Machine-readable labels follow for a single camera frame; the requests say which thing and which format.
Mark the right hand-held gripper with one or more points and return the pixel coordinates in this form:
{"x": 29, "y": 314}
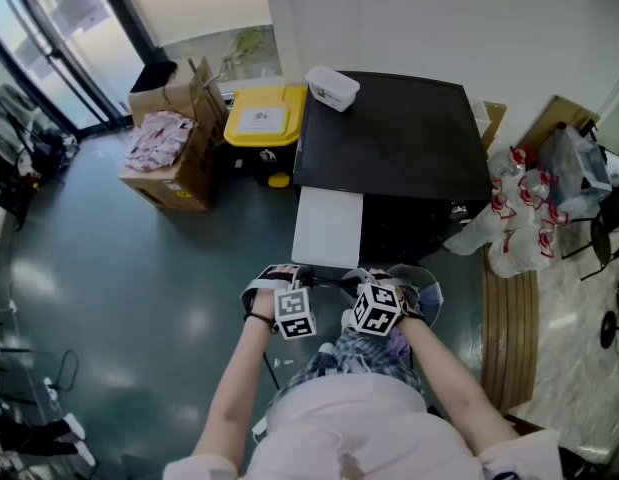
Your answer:
{"x": 374, "y": 310}

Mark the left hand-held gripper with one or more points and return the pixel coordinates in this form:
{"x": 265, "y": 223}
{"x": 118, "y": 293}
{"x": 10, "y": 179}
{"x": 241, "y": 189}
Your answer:
{"x": 294, "y": 313}

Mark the person's right forearm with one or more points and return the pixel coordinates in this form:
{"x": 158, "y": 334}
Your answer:
{"x": 454, "y": 378}

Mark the person's left forearm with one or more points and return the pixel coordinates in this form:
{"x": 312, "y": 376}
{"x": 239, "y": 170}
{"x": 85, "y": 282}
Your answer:
{"x": 234, "y": 388}

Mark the person's left hand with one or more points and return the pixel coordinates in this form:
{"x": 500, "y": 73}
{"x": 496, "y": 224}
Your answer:
{"x": 265, "y": 304}

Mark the person's right hand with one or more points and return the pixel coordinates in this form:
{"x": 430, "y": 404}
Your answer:
{"x": 405, "y": 304}

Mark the person's right white shoe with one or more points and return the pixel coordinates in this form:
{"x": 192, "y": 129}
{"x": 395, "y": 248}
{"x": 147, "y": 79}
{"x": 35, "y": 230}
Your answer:
{"x": 346, "y": 319}

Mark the person's white shoe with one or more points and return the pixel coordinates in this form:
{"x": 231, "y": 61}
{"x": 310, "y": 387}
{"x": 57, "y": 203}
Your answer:
{"x": 346, "y": 319}
{"x": 326, "y": 348}

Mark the black wrist band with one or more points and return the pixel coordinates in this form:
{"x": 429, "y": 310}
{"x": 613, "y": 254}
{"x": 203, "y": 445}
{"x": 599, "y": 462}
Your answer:
{"x": 261, "y": 317}

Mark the person's left white shoe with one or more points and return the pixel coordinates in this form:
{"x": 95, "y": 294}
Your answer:
{"x": 326, "y": 348}

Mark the person's plaid skirt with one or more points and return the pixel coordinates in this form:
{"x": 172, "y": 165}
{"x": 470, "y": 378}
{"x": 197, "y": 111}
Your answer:
{"x": 349, "y": 358}

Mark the grey laundry basket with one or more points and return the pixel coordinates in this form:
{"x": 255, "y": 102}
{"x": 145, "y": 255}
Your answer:
{"x": 419, "y": 273}

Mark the purple clothes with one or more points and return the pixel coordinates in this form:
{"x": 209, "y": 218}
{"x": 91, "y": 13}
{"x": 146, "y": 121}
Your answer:
{"x": 431, "y": 298}

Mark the person's pink shirt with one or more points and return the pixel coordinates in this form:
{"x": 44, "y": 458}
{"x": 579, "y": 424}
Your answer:
{"x": 369, "y": 433}

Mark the silver washing machine knob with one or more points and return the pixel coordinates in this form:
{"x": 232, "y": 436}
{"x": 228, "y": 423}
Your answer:
{"x": 458, "y": 211}

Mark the wooden slatted bench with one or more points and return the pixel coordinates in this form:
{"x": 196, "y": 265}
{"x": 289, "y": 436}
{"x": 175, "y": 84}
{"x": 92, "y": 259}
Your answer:
{"x": 509, "y": 328}

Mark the white bags with red ties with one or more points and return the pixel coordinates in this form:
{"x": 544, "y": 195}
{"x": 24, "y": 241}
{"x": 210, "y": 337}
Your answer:
{"x": 519, "y": 248}

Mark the brown cardboard box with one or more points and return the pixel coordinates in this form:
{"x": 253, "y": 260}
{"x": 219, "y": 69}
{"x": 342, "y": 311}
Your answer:
{"x": 194, "y": 178}

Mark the black washing machine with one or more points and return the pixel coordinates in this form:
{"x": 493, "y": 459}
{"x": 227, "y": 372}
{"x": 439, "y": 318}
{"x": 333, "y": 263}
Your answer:
{"x": 399, "y": 133}

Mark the brown wooden cabinet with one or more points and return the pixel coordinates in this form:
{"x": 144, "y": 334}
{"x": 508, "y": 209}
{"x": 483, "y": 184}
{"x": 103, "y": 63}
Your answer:
{"x": 524, "y": 418}

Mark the black bin with yellow lid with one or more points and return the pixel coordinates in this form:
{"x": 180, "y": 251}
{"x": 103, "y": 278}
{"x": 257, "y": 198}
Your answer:
{"x": 261, "y": 123}

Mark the pile of pink packets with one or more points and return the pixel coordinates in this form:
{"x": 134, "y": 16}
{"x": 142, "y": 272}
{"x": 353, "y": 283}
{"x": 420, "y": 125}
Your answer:
{"x": 156, "y": 140}

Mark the small brown cardboard sheet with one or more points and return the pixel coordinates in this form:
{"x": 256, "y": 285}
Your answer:
{"x": 494, "y": 123}

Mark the white narrow bin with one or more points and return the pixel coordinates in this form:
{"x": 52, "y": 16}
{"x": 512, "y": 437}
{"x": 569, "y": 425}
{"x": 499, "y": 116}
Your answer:
{"x": 478, "y": 113}

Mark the white lidded plastic box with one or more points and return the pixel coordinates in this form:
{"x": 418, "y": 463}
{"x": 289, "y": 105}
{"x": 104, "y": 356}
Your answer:
{"x": 334, "y": 88}

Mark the black round-base stand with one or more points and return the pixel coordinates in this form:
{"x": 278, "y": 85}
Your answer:
{"x": 609, "y": 325}

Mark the black metal chair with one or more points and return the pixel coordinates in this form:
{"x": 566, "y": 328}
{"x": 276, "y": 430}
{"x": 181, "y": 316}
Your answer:
{"x": 604, "y": 228}

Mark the clear plastic bag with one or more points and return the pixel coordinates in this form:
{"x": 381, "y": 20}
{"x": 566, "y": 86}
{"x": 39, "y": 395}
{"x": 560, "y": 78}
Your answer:
{"x": 571, "y": 163}

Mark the white power strip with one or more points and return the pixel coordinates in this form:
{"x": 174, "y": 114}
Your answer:
{"x": 50, "y": 388}

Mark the large brown cardboard sheet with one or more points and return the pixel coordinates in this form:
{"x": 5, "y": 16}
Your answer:
{"x": 554, "y": 115}

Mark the green plant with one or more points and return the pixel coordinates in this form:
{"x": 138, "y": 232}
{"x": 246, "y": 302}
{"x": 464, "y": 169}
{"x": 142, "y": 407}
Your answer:
{"x": 249, "y": 48}

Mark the black cloth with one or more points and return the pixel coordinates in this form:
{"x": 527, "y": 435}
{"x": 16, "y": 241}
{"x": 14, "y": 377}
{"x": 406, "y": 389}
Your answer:
{"x": 154, "y": 75}

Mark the cluttered black rack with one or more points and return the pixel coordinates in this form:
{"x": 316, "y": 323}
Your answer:
{"x": 24, "y": 153}

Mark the glass door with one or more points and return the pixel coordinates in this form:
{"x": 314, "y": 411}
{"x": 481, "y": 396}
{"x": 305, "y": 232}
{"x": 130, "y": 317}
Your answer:
{"x": 74, "y": 43}

